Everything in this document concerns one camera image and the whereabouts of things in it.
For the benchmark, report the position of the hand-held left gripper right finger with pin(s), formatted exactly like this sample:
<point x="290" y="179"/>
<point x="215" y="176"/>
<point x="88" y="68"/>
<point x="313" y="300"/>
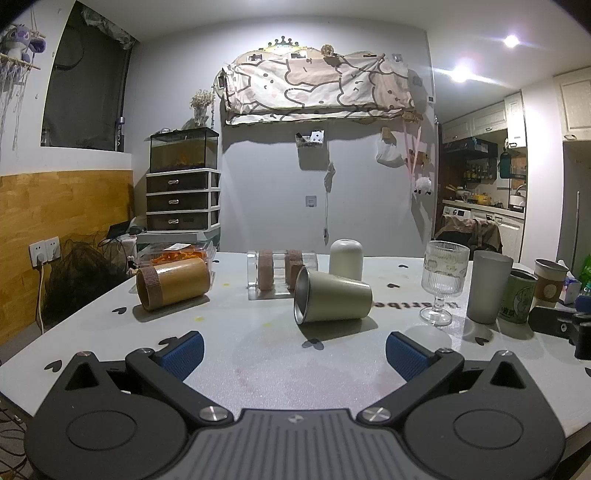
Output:
<point x="406" y="356"/>

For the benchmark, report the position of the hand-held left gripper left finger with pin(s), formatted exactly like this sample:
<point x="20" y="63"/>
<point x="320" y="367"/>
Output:
<point x="182" y="354"/>

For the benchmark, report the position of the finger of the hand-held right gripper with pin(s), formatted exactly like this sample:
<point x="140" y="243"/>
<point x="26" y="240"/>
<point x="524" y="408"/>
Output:
<point x="550" y="320"/>

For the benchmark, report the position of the olive metal cup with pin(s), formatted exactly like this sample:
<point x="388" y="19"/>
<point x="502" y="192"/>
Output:
<point x="333" y="296"/>

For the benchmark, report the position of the paper coffee cup with sleeve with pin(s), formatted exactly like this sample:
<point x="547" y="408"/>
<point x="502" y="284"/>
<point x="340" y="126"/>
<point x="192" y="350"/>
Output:
<point x="549" y="282"/>

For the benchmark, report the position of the green printed paper cup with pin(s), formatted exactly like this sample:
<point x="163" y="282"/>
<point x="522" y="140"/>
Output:
<point x="519" y="297"/>

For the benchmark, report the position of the bamboo cup with brown band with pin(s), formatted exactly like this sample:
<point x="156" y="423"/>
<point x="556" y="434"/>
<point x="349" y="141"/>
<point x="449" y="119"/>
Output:
<point x="173" y="288"/>

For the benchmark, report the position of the white ceramic cup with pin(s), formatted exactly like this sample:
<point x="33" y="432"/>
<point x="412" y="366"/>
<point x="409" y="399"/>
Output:
<point x="346" y="258"/>

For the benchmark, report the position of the tissue pack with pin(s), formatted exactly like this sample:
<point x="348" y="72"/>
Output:
<point x="570" y="287"/>

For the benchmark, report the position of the frosted grey tumbler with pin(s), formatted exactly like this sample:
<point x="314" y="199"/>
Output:
<point x="488" y="287"/>

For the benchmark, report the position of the ribbed glass goblet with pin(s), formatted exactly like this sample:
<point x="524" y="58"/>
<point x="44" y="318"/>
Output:
<point x="441" y="282"/>

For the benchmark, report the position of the clear box of orange snacks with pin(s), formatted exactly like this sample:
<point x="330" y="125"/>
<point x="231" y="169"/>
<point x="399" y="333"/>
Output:
<point x="183" y="254"/>

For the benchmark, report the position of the chair with draped cloth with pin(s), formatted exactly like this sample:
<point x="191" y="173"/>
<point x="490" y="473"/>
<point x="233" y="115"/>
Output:
<point x="471" y="233"/>

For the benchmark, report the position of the black net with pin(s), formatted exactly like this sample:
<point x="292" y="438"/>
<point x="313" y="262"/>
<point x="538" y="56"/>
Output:
<point x="85" y="274"/>

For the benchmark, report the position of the clear plastic container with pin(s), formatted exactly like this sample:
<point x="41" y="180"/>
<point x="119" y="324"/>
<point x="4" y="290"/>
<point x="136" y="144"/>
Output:
<point x="280" y="272"/>

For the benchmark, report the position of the white washing machine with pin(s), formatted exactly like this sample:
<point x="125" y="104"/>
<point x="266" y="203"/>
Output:
<point x="457" y="216"/>

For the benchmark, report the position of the white plastic drawer unit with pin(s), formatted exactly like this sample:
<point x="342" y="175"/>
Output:
<point x="183" y="199"/>

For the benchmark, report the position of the white plush sheep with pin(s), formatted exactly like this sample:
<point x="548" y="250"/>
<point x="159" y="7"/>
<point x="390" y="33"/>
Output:
<point x="423" y="184"/>

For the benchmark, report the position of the white hanging bag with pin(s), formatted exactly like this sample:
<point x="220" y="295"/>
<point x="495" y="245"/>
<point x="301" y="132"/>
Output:
<point x="390" y="155"/>

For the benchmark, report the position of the glass fish tank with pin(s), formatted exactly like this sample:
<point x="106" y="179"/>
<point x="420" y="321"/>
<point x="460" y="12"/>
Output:
<point x="183" y="148"/>

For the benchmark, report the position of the white kitchen cabinets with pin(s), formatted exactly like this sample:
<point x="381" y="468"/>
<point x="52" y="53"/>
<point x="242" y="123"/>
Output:
<point x="489" y="122"/>

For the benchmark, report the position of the dark bottle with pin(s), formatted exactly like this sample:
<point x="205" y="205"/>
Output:
<point x="119" y="134"/>

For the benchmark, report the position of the dried flower bouquet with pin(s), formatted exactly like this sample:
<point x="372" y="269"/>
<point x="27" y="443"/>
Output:
<point x="202" y="105"/>

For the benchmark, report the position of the ceiling lamp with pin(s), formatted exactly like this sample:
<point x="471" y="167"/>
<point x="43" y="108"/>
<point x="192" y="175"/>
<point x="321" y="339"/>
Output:
<point x="510" y="40"/>
<point x="461" y="74"/>

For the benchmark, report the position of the printed cloth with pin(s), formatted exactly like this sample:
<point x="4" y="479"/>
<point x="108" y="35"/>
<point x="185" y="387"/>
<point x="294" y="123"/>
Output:
<point x="318" y="87"/>

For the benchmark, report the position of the dark window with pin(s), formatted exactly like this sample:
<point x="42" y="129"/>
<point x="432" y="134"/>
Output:
<point x="85" y="87"/>

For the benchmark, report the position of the white macrame hanging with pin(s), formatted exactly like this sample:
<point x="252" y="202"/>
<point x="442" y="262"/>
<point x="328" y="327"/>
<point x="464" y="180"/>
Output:
<point x="13" y="97"/>

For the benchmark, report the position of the gold crown decoration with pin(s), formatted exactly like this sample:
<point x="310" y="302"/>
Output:
<point x="281" y="44"/>

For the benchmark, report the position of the purple plush toy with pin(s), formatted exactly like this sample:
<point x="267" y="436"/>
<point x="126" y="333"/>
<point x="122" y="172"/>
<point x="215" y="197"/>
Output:
<point x="22" y="40"/>

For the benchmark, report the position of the white wall socket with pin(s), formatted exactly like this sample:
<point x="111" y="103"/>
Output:
<point x="45" y="251"/>

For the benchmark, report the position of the white wall switch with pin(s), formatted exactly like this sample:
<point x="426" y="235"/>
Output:
<point x="311" y="201"/>

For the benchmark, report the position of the small wall shelf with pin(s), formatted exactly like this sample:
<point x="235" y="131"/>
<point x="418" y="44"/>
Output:
<point x="310" y="138"/>

